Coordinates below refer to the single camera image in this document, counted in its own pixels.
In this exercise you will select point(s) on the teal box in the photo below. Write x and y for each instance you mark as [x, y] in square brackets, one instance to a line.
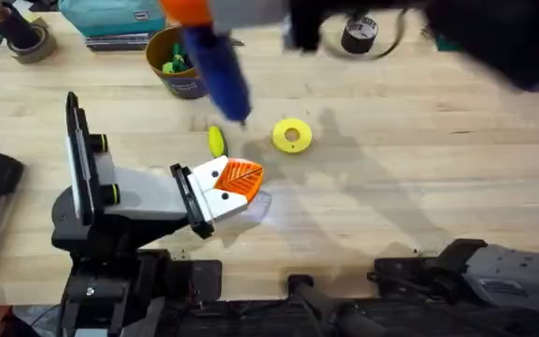
[110, 16]

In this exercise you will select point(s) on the blue electric screwdriver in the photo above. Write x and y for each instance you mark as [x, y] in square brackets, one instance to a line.
[218, 70]

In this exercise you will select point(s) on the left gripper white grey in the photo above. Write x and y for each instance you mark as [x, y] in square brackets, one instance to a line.
[152, 194]

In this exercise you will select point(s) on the yellow-green toy vegetable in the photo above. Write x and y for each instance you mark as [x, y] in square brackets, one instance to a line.
[216, 141]

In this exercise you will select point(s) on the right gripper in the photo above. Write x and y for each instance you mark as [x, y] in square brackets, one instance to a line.
[308, 25]

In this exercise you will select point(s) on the black cylindrical tool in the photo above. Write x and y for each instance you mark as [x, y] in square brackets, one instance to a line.
[10, 25]

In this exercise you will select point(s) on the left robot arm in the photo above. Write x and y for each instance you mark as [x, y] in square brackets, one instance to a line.
[110, 238]

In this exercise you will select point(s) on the black upright left wrist plate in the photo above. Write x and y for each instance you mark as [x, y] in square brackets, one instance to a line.
[81, 159]

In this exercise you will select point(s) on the dark grey flat box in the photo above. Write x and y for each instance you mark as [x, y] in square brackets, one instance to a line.
[117, 42]

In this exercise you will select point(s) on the brown tub with green toys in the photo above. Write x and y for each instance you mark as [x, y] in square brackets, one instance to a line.
[171, 65]

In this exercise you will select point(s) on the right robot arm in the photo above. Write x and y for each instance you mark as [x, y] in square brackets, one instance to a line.
[508, 281]

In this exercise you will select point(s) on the brown tape roll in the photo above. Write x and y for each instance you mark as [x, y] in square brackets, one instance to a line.
[40, 49]

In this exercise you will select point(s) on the black tape roll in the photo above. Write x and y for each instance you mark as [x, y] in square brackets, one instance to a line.
[359, 35]

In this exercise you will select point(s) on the yellow disc with hole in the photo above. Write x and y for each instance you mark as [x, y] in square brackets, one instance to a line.
[281, 138]

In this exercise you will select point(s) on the black rail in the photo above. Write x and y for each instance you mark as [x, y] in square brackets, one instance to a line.
[260, 323]

